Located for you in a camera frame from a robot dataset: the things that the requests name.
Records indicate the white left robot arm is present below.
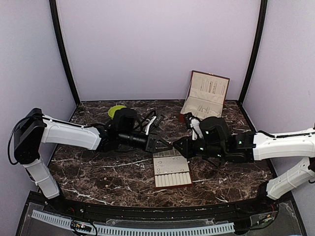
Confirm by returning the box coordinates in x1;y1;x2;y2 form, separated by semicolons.
7;107;172;214

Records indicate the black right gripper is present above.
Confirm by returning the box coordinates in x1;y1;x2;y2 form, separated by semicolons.
172;135;226;159

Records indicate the black front table rail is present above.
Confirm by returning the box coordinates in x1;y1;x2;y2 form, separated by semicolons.
29;191;279;227

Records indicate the black frame post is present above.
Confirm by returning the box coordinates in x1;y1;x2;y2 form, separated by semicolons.
238;0;268;106
49;0;81;106

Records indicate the green plastic bowl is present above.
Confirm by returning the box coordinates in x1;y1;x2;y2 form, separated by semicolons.
108;105;126;119

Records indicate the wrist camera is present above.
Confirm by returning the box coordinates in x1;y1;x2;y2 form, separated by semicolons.
143;114;164;135
184;112;203;141

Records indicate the black right frame post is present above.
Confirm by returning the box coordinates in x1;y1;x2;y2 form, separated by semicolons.
238;0;268;106

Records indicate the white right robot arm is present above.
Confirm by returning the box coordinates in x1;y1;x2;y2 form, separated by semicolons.
173;117;315;213

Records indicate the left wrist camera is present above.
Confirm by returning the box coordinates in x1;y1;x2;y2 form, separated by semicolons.
143;114;164;135

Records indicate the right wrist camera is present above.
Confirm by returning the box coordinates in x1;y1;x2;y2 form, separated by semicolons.
184;112;203;141

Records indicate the beige jewelry tray insert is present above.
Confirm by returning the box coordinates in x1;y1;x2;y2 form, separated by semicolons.
153;148;193;190

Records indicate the white slotted cable duct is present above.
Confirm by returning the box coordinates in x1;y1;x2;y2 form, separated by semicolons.
31;210;235;236

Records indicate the red wooden jewelry box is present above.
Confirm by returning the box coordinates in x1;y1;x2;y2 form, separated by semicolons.
179;70;230;122

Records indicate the black left frame post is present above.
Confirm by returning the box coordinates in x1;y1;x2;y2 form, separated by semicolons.
49;0;81;106

